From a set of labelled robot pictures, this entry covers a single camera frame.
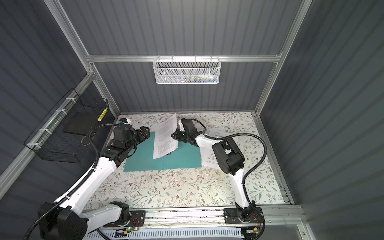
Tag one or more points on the teal paper folder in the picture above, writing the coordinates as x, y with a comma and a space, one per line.
184, 157

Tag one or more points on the white perforated cable tray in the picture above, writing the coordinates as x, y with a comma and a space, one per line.
169, 234

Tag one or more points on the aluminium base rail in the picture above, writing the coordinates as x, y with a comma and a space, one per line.
194, 217

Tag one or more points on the white wire mesh basket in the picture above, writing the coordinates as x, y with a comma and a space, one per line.
166, 72

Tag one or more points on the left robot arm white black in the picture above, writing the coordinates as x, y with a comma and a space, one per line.
64, 219

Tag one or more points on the pens in white basket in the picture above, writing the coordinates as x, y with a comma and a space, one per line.
204, 78

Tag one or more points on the floral table mat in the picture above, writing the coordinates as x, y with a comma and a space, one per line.
198, 187

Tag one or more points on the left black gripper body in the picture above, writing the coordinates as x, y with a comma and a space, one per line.
133, 144

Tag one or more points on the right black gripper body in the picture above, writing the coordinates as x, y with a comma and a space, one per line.
187, 137

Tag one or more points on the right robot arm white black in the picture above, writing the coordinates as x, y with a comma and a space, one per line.
230, 159

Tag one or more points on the black wire mesh basket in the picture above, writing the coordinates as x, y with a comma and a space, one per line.
64, 136

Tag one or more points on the yellow marker pen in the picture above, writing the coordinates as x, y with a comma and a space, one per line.
102, 115

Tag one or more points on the printed paper sheet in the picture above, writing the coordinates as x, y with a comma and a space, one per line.
164, 142
207, 154

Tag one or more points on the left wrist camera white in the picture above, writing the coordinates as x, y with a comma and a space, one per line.
124, 121

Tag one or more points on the black flat pad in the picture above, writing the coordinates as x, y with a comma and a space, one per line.
81, 124

